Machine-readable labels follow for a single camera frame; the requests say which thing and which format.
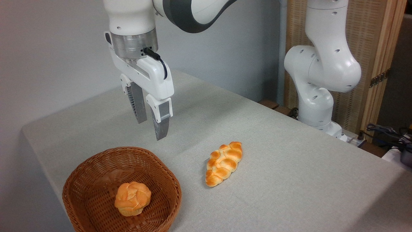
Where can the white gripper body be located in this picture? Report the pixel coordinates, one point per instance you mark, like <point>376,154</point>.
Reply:
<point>151,75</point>

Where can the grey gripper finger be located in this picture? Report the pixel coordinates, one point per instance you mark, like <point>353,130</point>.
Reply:
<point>162,119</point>
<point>139,106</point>

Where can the long braided bread loaf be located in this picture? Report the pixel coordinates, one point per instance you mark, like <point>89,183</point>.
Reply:
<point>223,163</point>

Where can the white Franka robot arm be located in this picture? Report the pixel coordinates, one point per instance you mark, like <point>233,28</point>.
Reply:
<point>325,64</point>

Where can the round bread roll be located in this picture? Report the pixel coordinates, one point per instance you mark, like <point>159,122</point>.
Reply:
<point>132,198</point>

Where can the brown wicker basket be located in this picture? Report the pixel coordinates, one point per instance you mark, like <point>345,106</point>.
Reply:
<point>93,190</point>

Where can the brown wooden bench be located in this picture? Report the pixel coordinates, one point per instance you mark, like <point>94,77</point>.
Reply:
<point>276,108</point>

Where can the grey tablecloth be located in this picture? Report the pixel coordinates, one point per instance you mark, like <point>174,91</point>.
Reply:
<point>273,167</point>

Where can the wooden rattan folding screen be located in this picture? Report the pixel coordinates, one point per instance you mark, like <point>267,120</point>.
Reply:
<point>370,42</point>

